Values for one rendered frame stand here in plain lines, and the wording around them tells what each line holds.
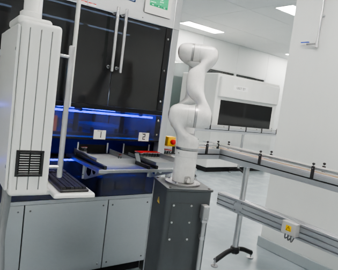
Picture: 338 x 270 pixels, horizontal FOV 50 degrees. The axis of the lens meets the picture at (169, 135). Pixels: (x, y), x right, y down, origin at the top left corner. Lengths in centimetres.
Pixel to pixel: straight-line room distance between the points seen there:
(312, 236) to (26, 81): 207
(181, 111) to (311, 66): 184
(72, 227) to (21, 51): 127
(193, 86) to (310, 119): 167
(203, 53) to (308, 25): 171
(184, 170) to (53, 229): 96
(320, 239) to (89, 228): 155
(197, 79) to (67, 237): 130
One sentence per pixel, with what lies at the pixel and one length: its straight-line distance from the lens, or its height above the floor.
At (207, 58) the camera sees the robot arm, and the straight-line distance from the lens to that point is 206.
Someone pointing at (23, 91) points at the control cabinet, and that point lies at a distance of 165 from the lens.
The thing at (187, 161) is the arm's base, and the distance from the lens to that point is 191.
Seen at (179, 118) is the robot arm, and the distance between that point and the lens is 189.
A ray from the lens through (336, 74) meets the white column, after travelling 337.
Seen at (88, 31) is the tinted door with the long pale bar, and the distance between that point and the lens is 236.
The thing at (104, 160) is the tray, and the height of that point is 90.
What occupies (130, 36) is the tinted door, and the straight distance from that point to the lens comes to 250.
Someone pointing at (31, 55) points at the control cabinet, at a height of 140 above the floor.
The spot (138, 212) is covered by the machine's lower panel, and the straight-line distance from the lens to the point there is 270.
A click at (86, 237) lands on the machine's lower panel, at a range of 257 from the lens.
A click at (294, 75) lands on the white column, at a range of 358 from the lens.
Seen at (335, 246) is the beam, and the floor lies 49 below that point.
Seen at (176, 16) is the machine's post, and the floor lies 189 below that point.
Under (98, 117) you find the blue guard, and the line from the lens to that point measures 238.
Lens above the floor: 129
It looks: 5 degrees down
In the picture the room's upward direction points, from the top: 7 degrees clockwise
